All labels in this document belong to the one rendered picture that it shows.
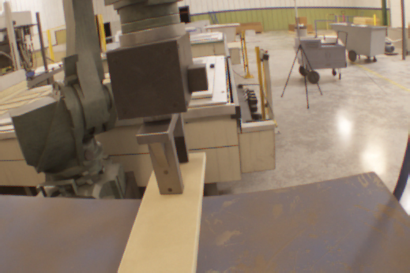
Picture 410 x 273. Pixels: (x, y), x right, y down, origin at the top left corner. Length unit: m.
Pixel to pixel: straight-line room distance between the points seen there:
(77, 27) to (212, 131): 1.11
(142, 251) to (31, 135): 1.00
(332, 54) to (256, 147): 3.78
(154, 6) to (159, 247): 0.43
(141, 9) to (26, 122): 0.96
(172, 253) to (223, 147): 1.59
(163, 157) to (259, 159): 1.58
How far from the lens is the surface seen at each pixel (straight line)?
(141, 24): 0.57
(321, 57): 5.53
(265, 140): 2.07
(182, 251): 0.51
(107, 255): 0.57
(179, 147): 0.75
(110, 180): 1.64
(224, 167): 2.12
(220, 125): 1.98
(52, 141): 1.42
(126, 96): 0.55
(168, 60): 0.52
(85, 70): 1.44
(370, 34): 7.41
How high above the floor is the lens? 1.41
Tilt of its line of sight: 20 degrees down
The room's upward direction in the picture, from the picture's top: 8 degrees counter-clockwise
